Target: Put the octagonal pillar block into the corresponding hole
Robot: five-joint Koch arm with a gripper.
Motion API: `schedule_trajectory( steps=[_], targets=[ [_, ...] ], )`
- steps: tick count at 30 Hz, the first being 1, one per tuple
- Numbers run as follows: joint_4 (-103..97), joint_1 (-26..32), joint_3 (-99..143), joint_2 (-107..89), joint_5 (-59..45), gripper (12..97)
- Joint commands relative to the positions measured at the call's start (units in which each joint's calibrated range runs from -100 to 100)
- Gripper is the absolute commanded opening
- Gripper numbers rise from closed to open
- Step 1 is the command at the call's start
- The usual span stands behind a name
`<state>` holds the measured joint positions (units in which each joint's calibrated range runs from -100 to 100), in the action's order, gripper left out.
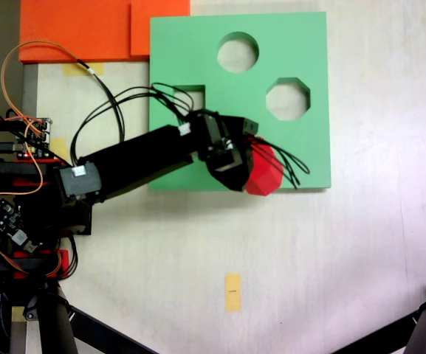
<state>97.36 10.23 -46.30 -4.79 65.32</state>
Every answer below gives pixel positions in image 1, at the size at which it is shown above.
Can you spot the green shape sorter board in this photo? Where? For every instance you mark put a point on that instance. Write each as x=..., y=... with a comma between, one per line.
x=198, y=55

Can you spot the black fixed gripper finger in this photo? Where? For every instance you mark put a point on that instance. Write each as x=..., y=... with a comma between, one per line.
x=240, y=125

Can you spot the red octagonal pillar block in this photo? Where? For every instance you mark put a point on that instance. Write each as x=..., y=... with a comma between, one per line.
x=264, y=173

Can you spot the orange foam block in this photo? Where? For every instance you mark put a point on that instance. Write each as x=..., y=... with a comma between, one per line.
x=76, y=29

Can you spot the thin black tripod strut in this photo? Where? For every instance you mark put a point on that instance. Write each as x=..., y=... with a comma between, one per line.
x=105, y=335
x=382, y=335

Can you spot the small yellow tape piece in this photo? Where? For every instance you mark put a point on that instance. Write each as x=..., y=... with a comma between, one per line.
x=59, y=145

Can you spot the yellow tape marker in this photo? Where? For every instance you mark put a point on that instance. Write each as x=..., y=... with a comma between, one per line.
x=233, y=293

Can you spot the yellow tape strip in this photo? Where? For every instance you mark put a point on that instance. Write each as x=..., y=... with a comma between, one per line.
x=68, y=70

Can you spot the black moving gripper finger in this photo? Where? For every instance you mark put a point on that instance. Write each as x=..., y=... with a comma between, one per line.
x=231, y=177

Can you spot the red printed base clamp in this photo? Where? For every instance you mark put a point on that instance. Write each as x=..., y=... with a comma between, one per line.
x=63, y=258
x=24, y=181

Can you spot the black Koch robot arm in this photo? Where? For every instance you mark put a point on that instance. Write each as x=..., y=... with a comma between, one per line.
x=131, y=158

